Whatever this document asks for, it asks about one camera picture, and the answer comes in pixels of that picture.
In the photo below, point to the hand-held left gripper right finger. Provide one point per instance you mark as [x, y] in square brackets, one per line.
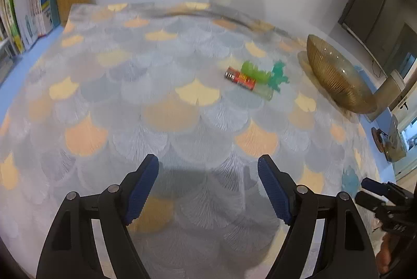
[272, 187]

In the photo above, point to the dark wall screen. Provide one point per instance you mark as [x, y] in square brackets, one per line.
[371, 5]

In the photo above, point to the teal plastic toy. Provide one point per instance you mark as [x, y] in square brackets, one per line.
[278, 75]

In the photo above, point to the brown round object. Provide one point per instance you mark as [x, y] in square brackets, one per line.
[378, 136]

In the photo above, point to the red striped packet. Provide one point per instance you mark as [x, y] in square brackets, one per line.
[239, 78]

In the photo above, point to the amber glass bowl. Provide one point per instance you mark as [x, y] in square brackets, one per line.
[335, 77]

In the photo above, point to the cardboard box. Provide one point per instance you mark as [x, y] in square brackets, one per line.
[73, 2]

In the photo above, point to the scale-pattern tablecloth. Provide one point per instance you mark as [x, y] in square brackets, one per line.
[163, 103]

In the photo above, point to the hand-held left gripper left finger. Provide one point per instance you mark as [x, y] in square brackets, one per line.
[143, 187]

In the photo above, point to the green plastic toy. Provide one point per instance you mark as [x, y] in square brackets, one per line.
[254, 70]

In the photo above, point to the person's right hand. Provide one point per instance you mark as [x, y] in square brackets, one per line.
[385, 253]

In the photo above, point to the clear glass object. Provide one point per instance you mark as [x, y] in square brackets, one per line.
[395, 142]

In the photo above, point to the row of colourful books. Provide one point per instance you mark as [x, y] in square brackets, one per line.
[11, 15]

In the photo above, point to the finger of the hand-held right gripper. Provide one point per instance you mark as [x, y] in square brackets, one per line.
[374, 186]
[366, 200]

